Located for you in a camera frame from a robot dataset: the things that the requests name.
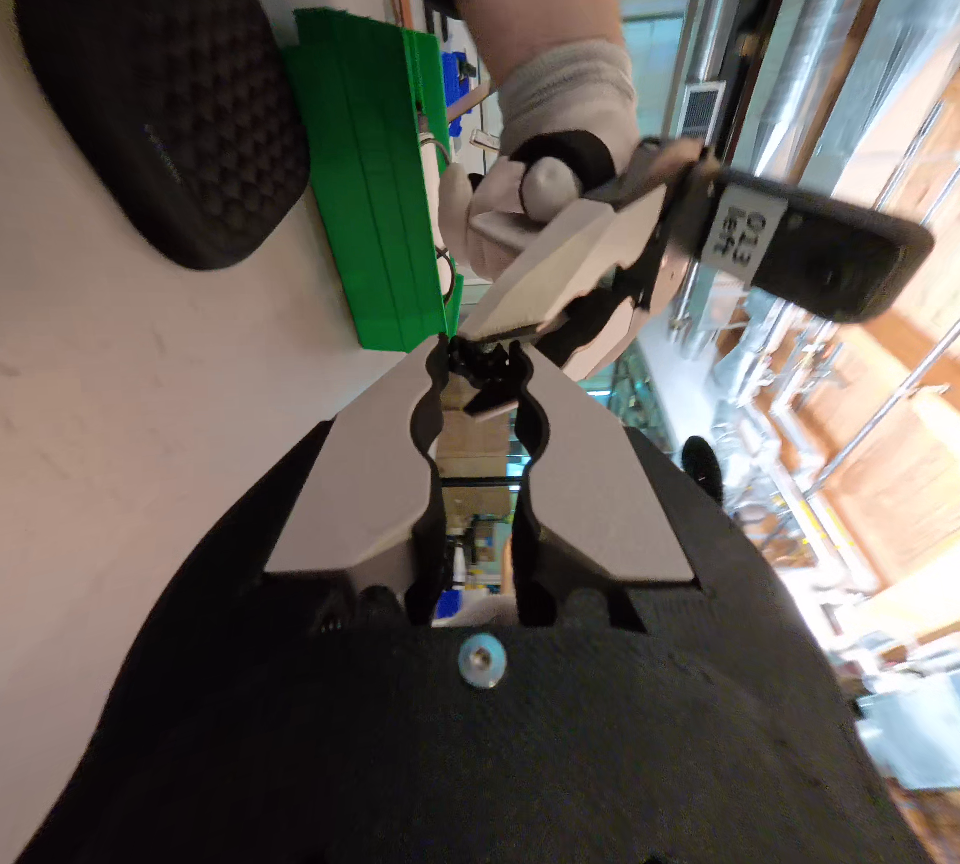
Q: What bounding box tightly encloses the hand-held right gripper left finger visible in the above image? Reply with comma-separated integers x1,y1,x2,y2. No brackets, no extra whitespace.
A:
266,336,451,625

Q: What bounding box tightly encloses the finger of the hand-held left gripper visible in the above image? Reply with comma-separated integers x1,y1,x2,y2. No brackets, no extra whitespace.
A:
459,183,670,344
463,285,642,423

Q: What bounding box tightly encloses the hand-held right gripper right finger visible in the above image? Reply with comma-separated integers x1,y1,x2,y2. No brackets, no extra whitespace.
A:
512,342,696,629

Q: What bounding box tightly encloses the black knob screw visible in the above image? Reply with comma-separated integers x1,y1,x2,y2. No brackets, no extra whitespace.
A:
447,336,520,393

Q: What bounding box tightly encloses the green plastic bin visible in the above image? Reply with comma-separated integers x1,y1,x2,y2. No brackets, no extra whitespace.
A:
283,7,466,354

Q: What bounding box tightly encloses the person's left hand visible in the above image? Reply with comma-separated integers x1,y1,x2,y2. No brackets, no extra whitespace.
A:
437,39,644,279

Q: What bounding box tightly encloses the black pole stand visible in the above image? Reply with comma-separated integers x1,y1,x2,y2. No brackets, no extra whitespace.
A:
438,435,726,507

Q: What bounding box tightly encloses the cardboard box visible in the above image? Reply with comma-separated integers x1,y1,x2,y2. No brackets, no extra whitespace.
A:
437,412,520,479

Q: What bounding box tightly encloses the black honeycomb pad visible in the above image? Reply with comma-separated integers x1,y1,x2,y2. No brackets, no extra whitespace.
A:
13,0,312,273

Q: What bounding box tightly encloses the white duct vent grille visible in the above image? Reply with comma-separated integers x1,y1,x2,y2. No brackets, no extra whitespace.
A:
677,80,729,141

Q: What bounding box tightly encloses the large silver spiral duct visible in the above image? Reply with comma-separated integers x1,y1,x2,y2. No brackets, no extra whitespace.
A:
753,0,925,171

